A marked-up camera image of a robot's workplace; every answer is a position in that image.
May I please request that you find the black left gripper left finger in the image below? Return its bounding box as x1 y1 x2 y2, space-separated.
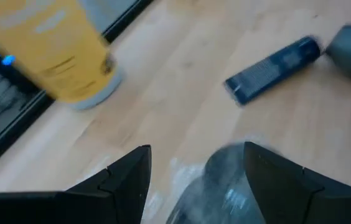
0 144 152 224

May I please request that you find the black mesh sponge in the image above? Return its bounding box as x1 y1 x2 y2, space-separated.
141 136 269 224

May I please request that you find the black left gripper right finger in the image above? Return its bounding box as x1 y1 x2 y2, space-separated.
243 141 351 224

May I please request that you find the dark blue toiletry tube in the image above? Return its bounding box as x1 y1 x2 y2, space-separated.
223 35 322 108

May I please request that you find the yellow canister with white lid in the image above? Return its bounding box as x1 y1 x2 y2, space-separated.
0 0 125 111

